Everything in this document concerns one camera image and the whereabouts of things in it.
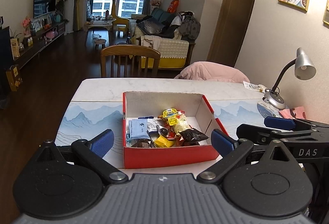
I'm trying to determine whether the black gold snack packet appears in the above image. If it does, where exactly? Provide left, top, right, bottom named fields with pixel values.
left=180, top=128, right=209, bottom=143

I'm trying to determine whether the red orange snack bag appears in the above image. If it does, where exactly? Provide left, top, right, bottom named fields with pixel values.
left=159, top=108, right=185, bottom=140

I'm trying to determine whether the dark brown snack packet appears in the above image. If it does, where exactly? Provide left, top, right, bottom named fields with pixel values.
left=131, top=139, right=154, bottom=148

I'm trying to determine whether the pink paper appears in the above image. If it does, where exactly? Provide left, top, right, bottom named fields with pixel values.
left=279, top=106, right=307, bottom=119

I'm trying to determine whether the blue mountain table mat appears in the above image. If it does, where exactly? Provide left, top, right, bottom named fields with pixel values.
left=55, top=102, right=124, bottom=168

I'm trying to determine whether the white wrapper on table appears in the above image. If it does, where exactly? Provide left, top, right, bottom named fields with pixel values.
left=243, top=81, right=266, bottom=93

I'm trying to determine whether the light blue wipe packet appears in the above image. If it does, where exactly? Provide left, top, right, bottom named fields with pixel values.
left=127, top=119, right=149, bottom=141

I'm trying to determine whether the silver desk lamp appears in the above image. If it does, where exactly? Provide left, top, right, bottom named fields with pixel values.
left=263, top=47, right=317, bottom=110

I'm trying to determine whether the yellow snack packet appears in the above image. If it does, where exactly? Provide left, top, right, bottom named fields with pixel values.
left=154, top=136, right=176, bottom=148

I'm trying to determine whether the red cardboard box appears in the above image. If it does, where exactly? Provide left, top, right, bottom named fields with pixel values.
left=123, top=91, right=227, bottom=169

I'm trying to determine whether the pink jacket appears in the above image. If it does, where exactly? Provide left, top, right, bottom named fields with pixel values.
left=175, top=61, right=250, bottom=83

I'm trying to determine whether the yellow cardboard box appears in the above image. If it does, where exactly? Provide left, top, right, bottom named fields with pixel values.
left=6, top=65, right=22, bottom=92

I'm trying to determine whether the wooden dining chair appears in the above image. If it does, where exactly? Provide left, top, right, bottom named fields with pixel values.
left=100, top=44, right=161, bottom=78

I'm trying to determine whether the dark tv cabinet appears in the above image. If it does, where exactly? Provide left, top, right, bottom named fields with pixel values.
left=1, top=21, right=65, bottom=69

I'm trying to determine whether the sofa with white cover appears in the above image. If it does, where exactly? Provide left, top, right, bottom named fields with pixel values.
left=129, top=8, right=201, bottom=69

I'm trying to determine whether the wooden coffee table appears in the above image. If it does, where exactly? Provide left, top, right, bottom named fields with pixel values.
left=83, top=18, right=116, bottom=44

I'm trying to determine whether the yellow armchair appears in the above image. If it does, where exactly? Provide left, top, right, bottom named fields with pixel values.
left=111, top=0, right=129, bottom=36

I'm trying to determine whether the television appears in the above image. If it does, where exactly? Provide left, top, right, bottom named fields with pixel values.
left=34, top=0, right=56, bottom=18

